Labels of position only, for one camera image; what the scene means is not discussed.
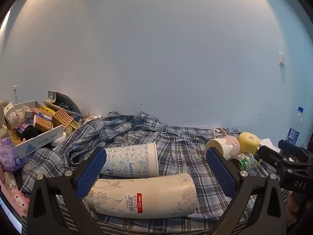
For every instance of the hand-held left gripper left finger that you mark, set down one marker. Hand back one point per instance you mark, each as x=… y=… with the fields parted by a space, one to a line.
x=91 y=173

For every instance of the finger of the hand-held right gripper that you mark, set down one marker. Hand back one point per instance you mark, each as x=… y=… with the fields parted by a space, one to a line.
x=289 y=147
x=273 y=156

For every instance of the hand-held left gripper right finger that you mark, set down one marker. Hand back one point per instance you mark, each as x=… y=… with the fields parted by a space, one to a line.
x=221 y=173

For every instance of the yellow cup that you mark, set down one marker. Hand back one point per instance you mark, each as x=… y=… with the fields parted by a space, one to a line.
x=248 y=142

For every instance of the blue patterned paper cup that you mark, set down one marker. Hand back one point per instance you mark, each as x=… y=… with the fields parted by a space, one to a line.
x=132 y=156

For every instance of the person's right hand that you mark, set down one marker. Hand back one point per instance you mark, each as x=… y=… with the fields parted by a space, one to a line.
x=291 y=209

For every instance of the white tissue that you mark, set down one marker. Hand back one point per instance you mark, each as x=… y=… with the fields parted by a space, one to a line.
x=267 y=143

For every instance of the blue label plastic bottle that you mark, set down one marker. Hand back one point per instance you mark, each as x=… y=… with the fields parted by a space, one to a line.
x=293 y=132

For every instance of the green labelled can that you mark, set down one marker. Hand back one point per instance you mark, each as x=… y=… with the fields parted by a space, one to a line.
x=245 y=162

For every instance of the pink speckled mug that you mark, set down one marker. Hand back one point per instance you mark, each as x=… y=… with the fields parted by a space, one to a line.
x=227 y=144

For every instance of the white jar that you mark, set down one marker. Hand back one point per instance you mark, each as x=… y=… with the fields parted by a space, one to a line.
x=58 y=140

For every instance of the blue plaid cloth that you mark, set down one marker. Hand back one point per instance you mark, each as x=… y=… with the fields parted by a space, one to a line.
x=176 y=139

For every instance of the white cardboard box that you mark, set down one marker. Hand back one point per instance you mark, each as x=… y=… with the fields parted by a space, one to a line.
x=41 y=140

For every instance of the blue and yellow box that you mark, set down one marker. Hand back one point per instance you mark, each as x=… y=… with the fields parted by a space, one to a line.
x=44 y=120

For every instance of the black cloth item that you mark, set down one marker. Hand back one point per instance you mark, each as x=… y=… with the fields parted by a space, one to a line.
x=28 y=132

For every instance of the pink plush toy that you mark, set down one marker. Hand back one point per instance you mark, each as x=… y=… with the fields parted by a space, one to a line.
x=19 y=198

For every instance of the grey fabric bag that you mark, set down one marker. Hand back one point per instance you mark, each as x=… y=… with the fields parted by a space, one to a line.
x=64 y=100

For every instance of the purple tissue packet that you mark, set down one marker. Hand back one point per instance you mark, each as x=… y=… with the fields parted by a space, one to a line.
x=9 y=157

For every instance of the white wall switch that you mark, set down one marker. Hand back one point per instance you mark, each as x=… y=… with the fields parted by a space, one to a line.
x=281 y=59

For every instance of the white wall socket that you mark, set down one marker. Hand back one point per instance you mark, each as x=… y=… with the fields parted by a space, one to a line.
x=15 y=91

